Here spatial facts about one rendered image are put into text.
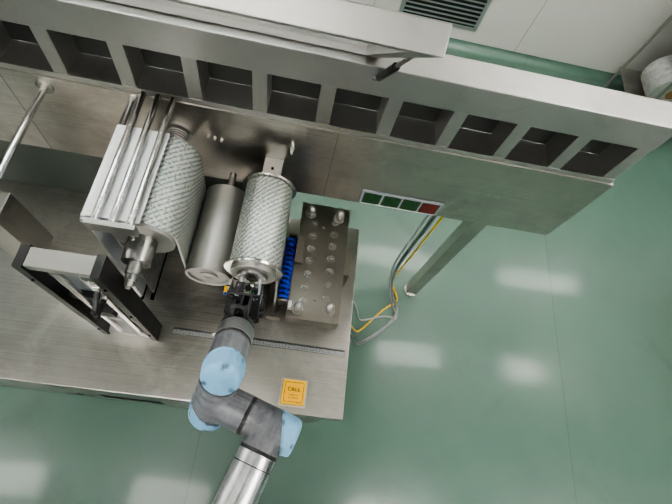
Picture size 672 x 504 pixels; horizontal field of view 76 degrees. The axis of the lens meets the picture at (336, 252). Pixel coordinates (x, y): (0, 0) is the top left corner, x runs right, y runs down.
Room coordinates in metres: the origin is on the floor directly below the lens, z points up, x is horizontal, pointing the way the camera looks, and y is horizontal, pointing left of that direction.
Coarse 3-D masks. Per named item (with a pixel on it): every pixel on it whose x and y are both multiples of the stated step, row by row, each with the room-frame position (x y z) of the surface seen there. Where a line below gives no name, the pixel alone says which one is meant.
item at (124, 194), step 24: (144, 96) 0.60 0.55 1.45; (168, 120) 0.56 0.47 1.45; (120, 144) 0.45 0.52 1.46; (144, 144) 0.49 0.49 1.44; (120, 168) 0.41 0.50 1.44; (144, 168) 0.43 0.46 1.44; (120, 192) 0.35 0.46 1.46; (144, 192) 0.37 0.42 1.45; (96, 216) 0.28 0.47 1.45; (120, 216) 0.31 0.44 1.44
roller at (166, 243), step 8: (136, 224) 0.31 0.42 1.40; (144, 224) 0.32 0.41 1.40; (144, 232) 0.31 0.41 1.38; (152, 232) 0.32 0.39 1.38; (160, 232) 0.32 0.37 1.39; (120, 240) 0.30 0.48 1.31; (160, 240) 0.32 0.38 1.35; (168, 240) 0.32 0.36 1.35; (160, 248) 0.32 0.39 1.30; (168, 248) 0.32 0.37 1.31
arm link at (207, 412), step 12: (192, 396) 0.04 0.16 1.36; (204, 396) 0.05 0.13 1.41; (216, 396) 0.05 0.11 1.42; (228, 396) 0.06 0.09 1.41; (240, 396) 0.07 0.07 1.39; (252, 396) 0.08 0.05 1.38; (192, 408) 0.02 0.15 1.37; (204, 408) 0.03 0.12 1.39; (216, 408) 0.04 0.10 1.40; (228, 408) 0.04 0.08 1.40; (240, 408) 0.05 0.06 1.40; (192, 420) 0.00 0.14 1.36; (204, 420) 0.01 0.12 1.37; (216, 420) 0.02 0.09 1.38; (228, 420) 0.02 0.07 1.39; (240, 420) 0.03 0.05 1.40
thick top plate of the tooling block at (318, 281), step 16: (304, 208) 0.72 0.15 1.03; (320, 208) 0.74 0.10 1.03; (336, 208) 0.76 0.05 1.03; (304, 224) 0.66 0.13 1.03; (320, 224) 0.68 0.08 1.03; (336, 224) 0.71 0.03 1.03; (320, 240) 0.63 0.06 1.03; (336, 240) 0.65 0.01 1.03; (304, 256) 0.55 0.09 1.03; (320, 256) 0.57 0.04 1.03; (336, 256) 0.59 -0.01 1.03; (304, 272) 0.50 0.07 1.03; (320, 272) 0.52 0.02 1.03; (336, 272) 0.54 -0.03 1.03; (304, 288) 0.46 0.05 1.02; (320, 288) 0.47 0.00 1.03; (336, 288) 0.49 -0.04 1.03; (304, 304) 0.41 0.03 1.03; (320, 304) 0.42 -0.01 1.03; (336, 304) 0.44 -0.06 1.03; (288, 320) 0.35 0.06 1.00; (304, 320) 0.36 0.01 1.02; (320, 320) 0.38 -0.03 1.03; (336, 320) 0.40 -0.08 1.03
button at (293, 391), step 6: (288, 384) 0.19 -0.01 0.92; (294, 384) 0.19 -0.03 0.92; (300, 384) 0.20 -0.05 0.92; (282, 390) 0.17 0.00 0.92; (288, 390) 0.17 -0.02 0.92; (294, 390) 0.18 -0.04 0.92; (300, 390) 0.18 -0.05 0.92; (282, 396) 0.15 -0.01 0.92; (288, 396) 0.16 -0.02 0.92; (294, 396) 0.16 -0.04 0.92; (300, 396) 0.17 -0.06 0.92; (282, 402) 0.13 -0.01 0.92; (288, 402) 0.14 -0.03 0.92; (294, 402) 0.15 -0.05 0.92; (300, 402) 0.15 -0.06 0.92
